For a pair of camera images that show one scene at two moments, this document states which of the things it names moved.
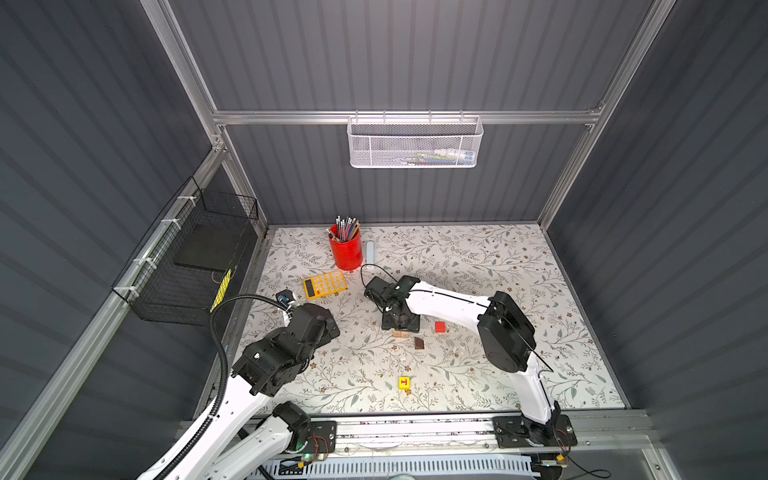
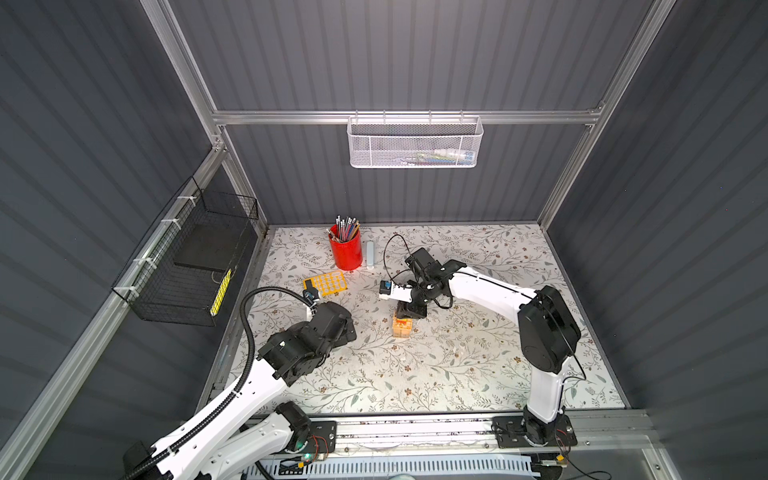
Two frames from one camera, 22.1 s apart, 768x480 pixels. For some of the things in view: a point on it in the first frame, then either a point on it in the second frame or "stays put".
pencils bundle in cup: [345, 228] stays put
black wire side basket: [187, 269] stays put
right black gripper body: [402, 323] → [420, 297]
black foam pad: [213, 246] stays put
